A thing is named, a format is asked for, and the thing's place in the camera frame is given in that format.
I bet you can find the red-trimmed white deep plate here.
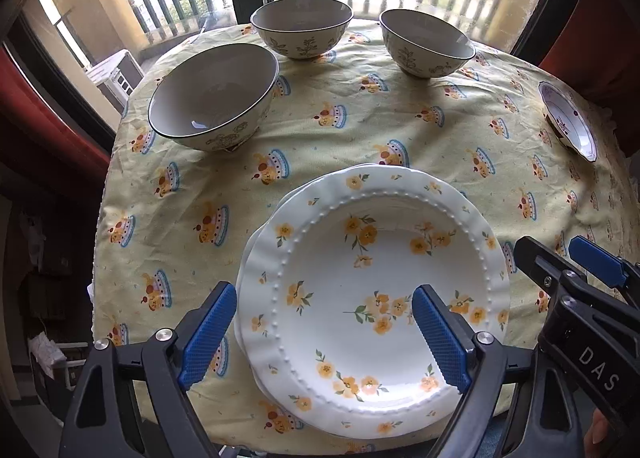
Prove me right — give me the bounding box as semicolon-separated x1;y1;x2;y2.
538;81;598;163

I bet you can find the beaded deep yellow-flower plate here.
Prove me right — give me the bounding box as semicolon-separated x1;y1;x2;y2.
264;165;510;440

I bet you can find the large scalloped yellow-flower plate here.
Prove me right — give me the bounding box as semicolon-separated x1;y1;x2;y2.
233;177;321;404

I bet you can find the cream leaf-pattern bowl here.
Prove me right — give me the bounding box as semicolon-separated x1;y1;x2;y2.
148;44;279;152
378;9;476;79
250;0;354;60

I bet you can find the yellow cake-print tablecloth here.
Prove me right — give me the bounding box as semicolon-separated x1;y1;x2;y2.
93;21;639;343

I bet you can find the red curtain right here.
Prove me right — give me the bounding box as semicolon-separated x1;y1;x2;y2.
537;0;640;104

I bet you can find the red curtain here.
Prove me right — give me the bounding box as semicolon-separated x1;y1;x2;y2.
1;48;108;183
537;0;640;104

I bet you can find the red curtain left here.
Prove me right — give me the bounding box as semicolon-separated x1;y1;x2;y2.
1;48;108;183

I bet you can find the outdoor air conditioner unit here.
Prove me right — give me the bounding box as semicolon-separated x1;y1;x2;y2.
86;49;144;116

